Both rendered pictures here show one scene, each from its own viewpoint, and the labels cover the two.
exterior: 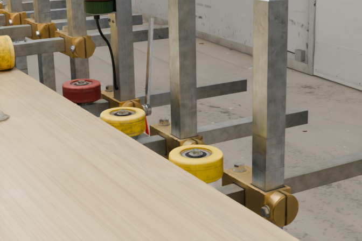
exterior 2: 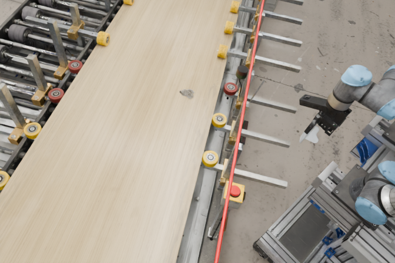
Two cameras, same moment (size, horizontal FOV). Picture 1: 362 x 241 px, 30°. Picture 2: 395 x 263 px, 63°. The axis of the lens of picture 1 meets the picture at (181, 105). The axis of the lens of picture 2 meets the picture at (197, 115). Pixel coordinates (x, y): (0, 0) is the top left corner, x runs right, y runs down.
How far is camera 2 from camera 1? 1.15 m
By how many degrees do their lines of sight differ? 45
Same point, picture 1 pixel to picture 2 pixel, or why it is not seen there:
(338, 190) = not seen: hidden behind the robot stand
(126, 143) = (203, 137)
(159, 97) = (257, 101)
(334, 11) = not seen: outside the picture
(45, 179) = (170, 141)
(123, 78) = (241, 95)
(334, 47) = not seen: outside the picture
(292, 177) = (240, 174)
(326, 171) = (253, 178)
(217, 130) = (250, 135)
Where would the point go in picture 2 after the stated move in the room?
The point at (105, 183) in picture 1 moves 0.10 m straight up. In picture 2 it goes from (179, 153) to (181, 142)
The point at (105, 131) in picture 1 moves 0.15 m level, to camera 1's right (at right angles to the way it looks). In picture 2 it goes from (206, 125) to (227, 142)
